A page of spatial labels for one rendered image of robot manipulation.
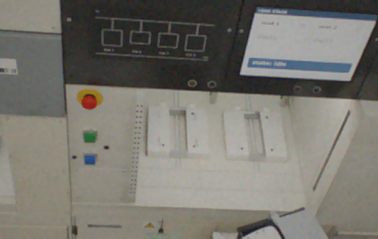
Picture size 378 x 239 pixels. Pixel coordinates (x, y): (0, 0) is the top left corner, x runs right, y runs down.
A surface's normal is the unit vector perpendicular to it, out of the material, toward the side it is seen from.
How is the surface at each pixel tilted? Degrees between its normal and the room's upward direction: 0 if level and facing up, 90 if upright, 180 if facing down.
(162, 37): 90
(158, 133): 0
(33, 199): 90
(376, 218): 90
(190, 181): 0
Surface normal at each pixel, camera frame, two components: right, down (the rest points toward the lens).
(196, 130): 0.11, -0.65
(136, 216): 0.04, 0.76
